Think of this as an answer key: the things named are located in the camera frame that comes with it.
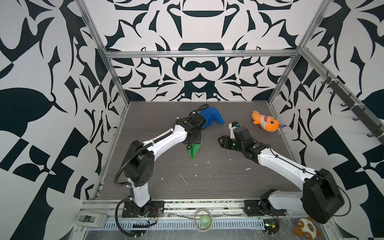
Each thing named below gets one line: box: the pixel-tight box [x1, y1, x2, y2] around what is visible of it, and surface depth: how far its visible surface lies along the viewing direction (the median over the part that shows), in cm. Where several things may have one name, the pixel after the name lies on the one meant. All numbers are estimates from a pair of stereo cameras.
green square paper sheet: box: [188, 141, 203, 161], surface depth 95 cm
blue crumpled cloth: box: [200, 107, 225, 129], surface depth 107 cm
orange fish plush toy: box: [251, 110, 284, 132], surface depth 101 cm
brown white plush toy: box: [293, 216, 323, 240], surface depth 69 cm
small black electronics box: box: [263, 218, 280, 235], surface depth 73 cm
